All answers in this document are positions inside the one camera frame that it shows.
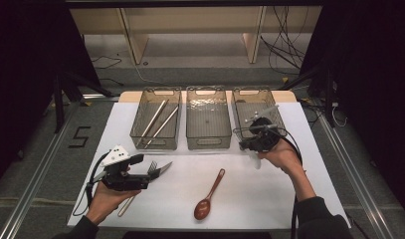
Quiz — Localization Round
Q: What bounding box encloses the black tripod stand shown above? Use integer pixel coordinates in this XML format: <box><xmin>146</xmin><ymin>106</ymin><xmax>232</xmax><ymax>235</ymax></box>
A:
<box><xmin>278</xmin><ymin>64</ymin><xmax>337</xmax><ymax>128</ymax></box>
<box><xmin>52</xmin><ymin>71</ymin><xmax>114</xmax><ymax>133</ymax></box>

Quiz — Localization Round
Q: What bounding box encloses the brown wooden spoon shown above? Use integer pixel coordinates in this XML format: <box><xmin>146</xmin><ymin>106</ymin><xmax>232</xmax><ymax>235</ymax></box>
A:
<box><xmin>193</xmin><ymin>168</ymin><xmax>226</xmax><ymax>221</ymax></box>

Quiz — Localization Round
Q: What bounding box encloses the white chopstick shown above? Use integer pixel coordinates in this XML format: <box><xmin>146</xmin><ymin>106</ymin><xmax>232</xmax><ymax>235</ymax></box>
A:
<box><xmin>143</xmin><ymin>106</ymin><xmax>178</xmax><ymax>149</ymax></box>
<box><xmin>138</xmin><ymin>100</ymin><xmax>167</xmax><ymax>148</ymax></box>

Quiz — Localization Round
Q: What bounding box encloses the left hand-held gripper cable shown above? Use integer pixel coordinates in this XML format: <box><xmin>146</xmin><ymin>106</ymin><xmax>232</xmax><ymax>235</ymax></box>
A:
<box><xmin>73</xmin><ymin>152</ymin><xmax>109</xmax><ymax>217</ymax></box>

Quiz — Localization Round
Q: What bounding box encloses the grey transparent plastic basket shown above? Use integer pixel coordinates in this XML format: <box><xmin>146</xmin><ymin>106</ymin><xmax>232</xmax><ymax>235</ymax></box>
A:
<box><xmin>231</xmin><ymin>86</ymin><xmax>289</xmax><ymax>151</ymax></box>
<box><xmin>185</xmin><ymin>85</ymin><xmax>233</xmax><ymax>150</ymax></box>
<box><xmin>129</xmin><ymin>87</ymin><xmax>183</xmax><ymax>150</ymax></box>

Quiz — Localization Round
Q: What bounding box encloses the brown chopstick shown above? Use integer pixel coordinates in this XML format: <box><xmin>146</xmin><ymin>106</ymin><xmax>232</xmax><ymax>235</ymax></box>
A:
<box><xmin>141</xmin><ymin>99</ymin><xmax>170</xmax><ymax>147</ymax></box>
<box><xmin>144</xmin><ymin>107</ymin><xmax>180</xmax><ymax>149</ymax></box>

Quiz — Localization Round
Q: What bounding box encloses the bundle of black floor cables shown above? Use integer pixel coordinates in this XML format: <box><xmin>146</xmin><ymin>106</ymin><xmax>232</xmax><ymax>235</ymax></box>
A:
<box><xmin>259</xmin><ymin>5</ymin><xmax>310</xmax><ymax>76</ymax></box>

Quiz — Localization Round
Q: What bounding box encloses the black curtain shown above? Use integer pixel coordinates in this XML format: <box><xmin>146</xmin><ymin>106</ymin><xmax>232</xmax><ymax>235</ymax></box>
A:
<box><xmin>299</xmin><ymin>0</ymin><xmax>405</xmax><ymax>220</ymax></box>
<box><xmin>0</xmin><ymin>0</ymin><xmax>101</xmax><ymax>190</ymax></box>

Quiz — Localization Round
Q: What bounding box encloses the right hand-held gripper cable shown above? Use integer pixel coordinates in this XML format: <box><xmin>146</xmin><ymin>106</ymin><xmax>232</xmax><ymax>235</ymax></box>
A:
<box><xmin>276</xmin><ymin>127</ymin><xmax>304</xmax><ymax>239</ymax></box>

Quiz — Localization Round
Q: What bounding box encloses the thin black floor cable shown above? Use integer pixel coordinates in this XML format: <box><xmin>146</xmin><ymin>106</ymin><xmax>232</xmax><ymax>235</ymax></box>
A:
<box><xmin>92</xmin><ymin>54</ymin><xmax>123</xmax><ymax>71</ymax></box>

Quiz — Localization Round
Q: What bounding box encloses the metal spoon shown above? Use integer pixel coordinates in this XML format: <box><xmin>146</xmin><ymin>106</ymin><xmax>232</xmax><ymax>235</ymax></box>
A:
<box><xmin>249</xmin><ymin>150</ymin><xmax>263</xmax><ymax>170</ymax></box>

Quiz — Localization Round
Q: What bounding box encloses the aluminium floor rail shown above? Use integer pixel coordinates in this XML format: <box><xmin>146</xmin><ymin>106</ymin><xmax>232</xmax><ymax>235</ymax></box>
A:
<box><xmin>0</xmin><ymin>99</ymin><xmax>82</xmax><ymax>239</ymax></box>
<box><xmin>317</xmin><ymin>113</ymin><xmax>395</xmax><ymax>239</ymax></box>

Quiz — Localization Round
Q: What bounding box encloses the person's left hand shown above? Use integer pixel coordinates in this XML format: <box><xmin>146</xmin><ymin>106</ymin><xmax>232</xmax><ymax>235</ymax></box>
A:
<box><xmin>85</xmin><ymin>182</ymin><xmax>141</xmax><ymax>226</ymax></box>

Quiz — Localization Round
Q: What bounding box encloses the person's right hand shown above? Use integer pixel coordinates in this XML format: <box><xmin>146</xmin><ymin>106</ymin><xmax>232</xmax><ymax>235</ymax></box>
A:
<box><xmin>258</xmin><ymin>138</ymin><xmax>305</xmax><ymax>177</ymax></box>

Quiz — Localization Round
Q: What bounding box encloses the light wooden bench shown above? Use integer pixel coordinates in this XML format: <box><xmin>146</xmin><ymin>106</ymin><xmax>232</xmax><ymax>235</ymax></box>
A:
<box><xmin>70</xmin><ymin>5</ymin><xmax>323</xmax><ymax>66</ymax></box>

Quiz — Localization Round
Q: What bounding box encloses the hand-held gripper cable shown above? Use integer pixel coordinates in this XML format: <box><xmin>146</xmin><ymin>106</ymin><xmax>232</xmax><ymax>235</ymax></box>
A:
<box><xmin>276</xmin><ymin>127</ymin><xmax>304</xmax><ymax>239</ymax></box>
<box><xmin>73</xmin><ymin>152</ymin><xmax>109</xmax><ymax>217</ymax></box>

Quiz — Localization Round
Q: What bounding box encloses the white floor cable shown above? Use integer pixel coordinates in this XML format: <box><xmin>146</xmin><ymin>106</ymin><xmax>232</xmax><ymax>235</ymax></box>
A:
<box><xmin>116</xmin><ymin>53</ymin><xmax>178</xmax><ymax>88</ymax></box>

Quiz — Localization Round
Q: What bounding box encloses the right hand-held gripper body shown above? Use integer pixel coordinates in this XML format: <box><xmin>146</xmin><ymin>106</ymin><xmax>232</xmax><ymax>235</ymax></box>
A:
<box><xmin>244</xmin><ymin>105</ymin><xmax>283</xmax><ymax>153</ymax></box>

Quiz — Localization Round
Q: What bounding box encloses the white paper sheet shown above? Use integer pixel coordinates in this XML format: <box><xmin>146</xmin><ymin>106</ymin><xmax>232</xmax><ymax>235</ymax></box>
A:
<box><xmin>67</xmin><ymin>102</ymin><xmax>352</xmax><ymax>232</ymax></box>

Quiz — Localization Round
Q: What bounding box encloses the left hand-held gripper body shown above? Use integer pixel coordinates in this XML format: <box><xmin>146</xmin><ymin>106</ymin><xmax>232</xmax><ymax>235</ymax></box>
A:
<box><xmin>100</xmin><ymin>144</ymin><xmax>151</xmax><ymax>192</ymax></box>

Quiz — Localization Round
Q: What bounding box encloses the metal fork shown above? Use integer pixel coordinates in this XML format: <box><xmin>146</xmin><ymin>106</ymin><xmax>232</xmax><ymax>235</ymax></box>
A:
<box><xmin>117</xmin><ymin>160</ymin><xmax>158</xmax><ymax>218</ymax></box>

